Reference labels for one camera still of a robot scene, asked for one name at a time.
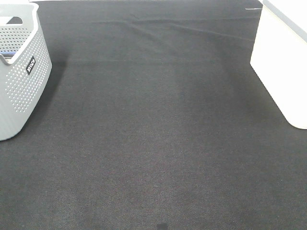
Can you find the blue towel in basket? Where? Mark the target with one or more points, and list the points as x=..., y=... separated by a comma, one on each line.
x=8, y=54

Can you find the black fabric table mat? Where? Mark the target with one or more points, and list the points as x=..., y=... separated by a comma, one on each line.
x=153, y=119

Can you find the grey perforated laundry basket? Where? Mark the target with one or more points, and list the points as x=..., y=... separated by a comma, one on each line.
x=23, y=77

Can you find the white storage bin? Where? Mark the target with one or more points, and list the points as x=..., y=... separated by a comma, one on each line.
x=279, y=57

